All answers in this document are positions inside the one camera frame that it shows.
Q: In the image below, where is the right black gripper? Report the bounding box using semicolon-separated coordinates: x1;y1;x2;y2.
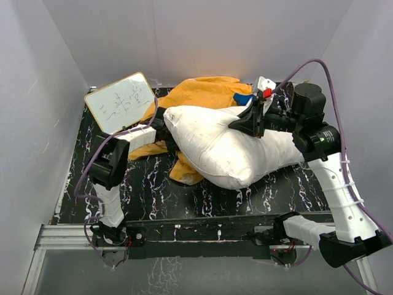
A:
229;96;304;138

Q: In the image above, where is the orange and blue pillowcase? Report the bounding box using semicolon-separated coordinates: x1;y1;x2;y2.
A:
128;76;255;186

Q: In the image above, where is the white pillow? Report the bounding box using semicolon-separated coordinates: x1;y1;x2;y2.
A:
163;106;304;189

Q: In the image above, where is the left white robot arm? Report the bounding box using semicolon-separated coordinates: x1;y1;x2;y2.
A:
88;118;166;245

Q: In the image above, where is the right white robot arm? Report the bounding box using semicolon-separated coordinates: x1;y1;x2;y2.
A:
229;83;392;268

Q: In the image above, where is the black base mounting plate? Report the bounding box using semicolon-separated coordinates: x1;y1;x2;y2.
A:
90;215;292;259

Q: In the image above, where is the small whiteboard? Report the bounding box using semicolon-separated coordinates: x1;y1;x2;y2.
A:
84;72;155;134

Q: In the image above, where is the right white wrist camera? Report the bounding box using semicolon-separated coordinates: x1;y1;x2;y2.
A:
252;76;276;100

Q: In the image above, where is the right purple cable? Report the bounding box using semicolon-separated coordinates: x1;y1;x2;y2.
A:
270;58;377;295

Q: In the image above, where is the aluminium frame rail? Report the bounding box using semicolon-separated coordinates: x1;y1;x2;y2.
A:
23;225;365;294

